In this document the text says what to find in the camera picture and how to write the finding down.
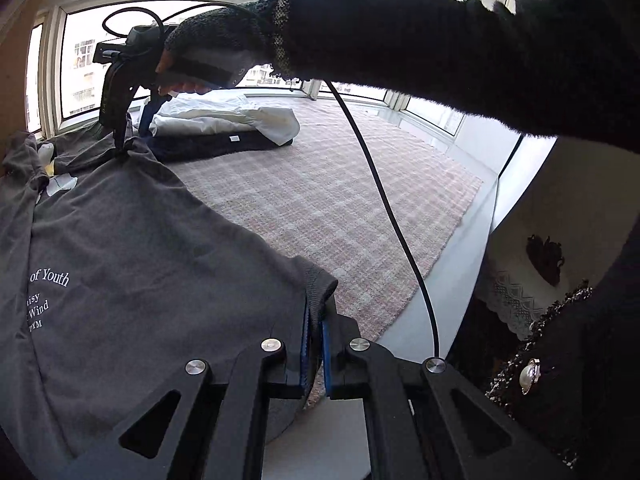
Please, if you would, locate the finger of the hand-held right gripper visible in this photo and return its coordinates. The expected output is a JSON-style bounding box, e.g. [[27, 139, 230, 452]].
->
[[99, 65, 138, 157], [139, 92, 168, 138]]

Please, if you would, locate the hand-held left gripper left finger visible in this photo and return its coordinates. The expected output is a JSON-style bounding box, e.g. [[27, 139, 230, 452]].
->
[[60, 305, 311, 480]]

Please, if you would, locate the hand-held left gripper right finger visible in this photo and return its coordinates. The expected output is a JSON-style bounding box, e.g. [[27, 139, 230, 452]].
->
[[321, 300, 576, 480]]

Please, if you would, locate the grey flower-print t-shirt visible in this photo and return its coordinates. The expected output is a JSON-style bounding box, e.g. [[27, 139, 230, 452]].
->
[[0, 112, 341, 461]]

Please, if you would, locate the person's right forearm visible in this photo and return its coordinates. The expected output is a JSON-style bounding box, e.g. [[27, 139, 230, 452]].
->
[[272, 0, 640, 153]]

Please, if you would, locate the person's right hand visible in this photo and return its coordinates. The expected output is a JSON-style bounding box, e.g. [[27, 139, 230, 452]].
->
[[155, 0, 281, 97]]

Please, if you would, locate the navy folded garment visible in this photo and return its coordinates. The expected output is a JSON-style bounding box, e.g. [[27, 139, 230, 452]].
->
[[145, 130, 293, 163]]

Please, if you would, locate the white folded garment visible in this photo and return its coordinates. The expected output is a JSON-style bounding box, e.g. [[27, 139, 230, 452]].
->
[[150, 92, 301, 147]]

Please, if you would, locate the wooden cabinet panel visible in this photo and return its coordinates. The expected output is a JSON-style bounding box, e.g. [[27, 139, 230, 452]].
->
[[0, 0, 56, 178]]

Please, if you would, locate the pink plaid rug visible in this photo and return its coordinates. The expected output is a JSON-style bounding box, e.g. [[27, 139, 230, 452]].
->
[[165, 97, 483, 411]]

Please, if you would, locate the black tweed jacket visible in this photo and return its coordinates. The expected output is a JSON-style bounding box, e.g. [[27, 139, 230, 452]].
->
[[465, 230, 640, 480]]

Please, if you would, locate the white lace-trimmed cloth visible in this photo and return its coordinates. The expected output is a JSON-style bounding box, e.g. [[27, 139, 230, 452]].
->
[[475, 135, 640, 341]]

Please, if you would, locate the white window frame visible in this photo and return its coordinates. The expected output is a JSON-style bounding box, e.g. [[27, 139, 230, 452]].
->
[[0, 0, 591, 136]]

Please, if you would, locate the black cable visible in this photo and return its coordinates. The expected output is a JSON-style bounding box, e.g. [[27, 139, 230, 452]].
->
[[101, 2, 441, 361]]

